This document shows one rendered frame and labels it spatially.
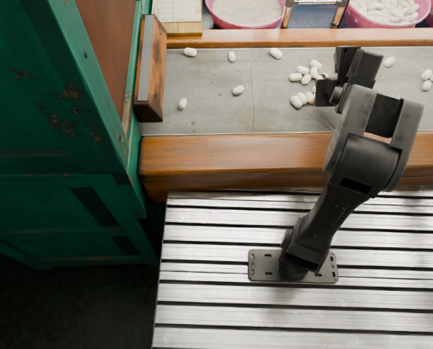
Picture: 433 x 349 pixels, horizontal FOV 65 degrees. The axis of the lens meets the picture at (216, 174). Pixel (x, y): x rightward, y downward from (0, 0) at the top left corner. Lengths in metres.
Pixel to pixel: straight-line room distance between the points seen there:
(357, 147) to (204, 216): 0.46
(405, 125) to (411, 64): 0.68
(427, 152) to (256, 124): 0.41
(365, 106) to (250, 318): 0.50
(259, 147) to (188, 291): 0.37
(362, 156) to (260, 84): 0.55
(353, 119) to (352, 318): 0.48
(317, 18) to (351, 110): 0.86
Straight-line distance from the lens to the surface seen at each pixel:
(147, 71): 0.84
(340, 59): 0.83
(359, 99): 0.50
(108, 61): 0.68
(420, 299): 0.91
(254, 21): 1.18
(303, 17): 1.31
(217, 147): 0.81
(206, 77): 0.98
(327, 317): 0.82
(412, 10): 1.35
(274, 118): 0.91
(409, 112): 0.51
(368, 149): 0.48
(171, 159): 0.80
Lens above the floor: 1.45
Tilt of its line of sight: 62 degrees down
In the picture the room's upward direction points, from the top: 2 degrees clockwise
